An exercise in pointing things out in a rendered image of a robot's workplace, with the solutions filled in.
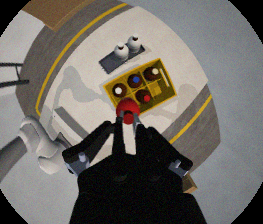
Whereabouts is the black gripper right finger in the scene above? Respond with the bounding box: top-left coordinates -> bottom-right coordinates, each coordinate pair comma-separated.
132,113 -> 193,182

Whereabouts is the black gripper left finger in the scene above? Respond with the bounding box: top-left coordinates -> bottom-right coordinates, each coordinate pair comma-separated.
62,111 -> 128,182

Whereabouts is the red bottle with pink label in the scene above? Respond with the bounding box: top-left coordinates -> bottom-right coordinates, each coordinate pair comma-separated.
116,97 -> 140,125

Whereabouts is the yellow crate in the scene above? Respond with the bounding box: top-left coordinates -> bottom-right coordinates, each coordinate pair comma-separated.
103,58 -> 177,116

